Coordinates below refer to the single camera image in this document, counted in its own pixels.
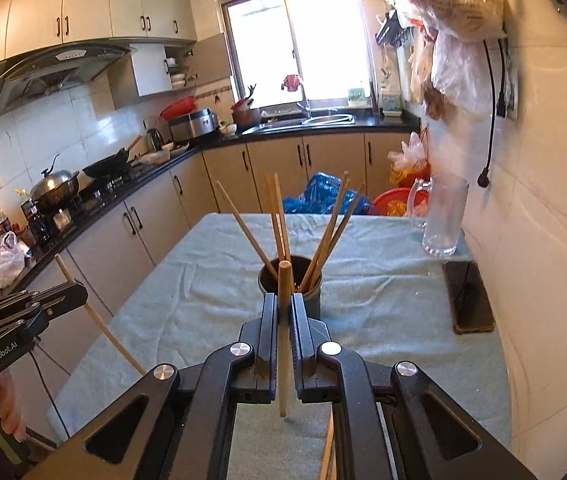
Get gas stove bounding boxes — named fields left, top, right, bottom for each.
left=48, top=160, right=159, bottom=226

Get silver rice cooker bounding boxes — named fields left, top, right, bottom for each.
left=168, top=108, right=218, bottom=142

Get black frying pan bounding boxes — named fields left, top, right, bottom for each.
left=82, top=135, right=143, bottom=179

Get person's left hand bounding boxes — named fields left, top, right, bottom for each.
left=0, top=369, right=28, bottom=445

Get black kitchen countertop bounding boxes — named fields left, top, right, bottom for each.
left=0, top=110, right=421, bottom=311

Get range hood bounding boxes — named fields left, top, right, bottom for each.
left=0, top=42, right=137, bottom=121

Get steel wok with lid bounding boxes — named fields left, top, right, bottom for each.
left=30, top=154, right=80, bottom=211

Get bundle of wooden chopsticks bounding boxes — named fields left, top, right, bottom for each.
left=215, top=170, right=367, bottom=293

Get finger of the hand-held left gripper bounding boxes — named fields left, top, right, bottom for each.
left=0, top=281, right=88, bottom=318
left=0, top=294, right=89, bottom=339

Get black utensil rack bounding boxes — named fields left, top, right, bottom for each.
left=375, top=10, right=414, bottom=48

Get tray of food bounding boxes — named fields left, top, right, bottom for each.
left=141, top=142, right=190, bottom=165

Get white plastic shopping bag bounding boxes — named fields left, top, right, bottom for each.
left=0, top=232, right=32, bottom=288

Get window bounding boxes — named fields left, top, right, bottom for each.
left=216, top=0, right=379, bottom=111

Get red plastic colander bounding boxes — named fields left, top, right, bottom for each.
left=160, top=96, right=198, bottom=120

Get red plastic basin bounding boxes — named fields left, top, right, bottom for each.
left=372, top=187, right=414, bottom=217

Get green-grey tablecloth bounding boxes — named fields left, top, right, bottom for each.
left=46, top=212, right=514, bottom=480

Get dark grey chopstick holder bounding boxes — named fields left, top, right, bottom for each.
left=258, top=255, right=325, bottom=321

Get blue plastic bag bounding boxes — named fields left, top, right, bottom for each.
left=282, top=172, right=377, bottom=216

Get translucent plastic bag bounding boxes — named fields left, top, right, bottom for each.
left=431, top=30, right=494, bottom=121

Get crumpled white plastic bag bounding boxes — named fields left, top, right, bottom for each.
left=388, top=132, right=431, bottom=176

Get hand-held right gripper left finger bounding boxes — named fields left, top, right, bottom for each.
left=24, top=292, right=280, bottom=480

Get open wall cabinet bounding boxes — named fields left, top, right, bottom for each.
left=108, top=32, right=232, bottom=108

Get wall socket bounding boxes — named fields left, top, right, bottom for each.
left=496, top=35, right=519, bottom=121

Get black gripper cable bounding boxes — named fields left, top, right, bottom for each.
left=26, top=342, right=72, bottom=441

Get brown hanging bag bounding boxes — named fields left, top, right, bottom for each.
left=423, top=85, right=449, bottom=121

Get beige upper cabinets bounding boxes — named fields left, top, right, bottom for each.
left=0, top=0, right=198, bottom=81

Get stack of white bowls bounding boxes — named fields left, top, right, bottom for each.
left=166, top=57, right=187, bottom=88

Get clear glass mug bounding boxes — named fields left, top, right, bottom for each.
left=406, top=172, right=470, bottom=257

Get beige cabinets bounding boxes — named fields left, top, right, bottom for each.
left=6, top=132, right=414, bottom=441
left=0, top=0, right=198, bottom=81

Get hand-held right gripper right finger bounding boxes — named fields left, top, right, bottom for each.
left=291, top=292, right=539, bottom=480

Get black smartphone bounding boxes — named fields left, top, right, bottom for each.
left=442, top=260, right=495, bottom=335

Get light wooden chopstick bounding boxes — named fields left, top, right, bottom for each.
left=54, top=254, right=147, bottom=376
left=278, top=260, right=293, bottom=418

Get black power cable with plug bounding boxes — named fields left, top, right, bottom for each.
left=478, top=40, right=507, bottom=188

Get brown clay pot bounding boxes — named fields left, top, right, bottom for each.
left=232, top=105, right=262, bottom=128

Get steel sink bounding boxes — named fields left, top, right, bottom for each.
left=244, top=112, right=355, bottom=133

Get beige lower cabinets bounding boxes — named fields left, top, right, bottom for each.
left=6, top=132, right=414, bottom=441

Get dark sauce bottle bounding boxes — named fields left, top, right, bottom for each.
left=16, top=189, right=49, bottom=246

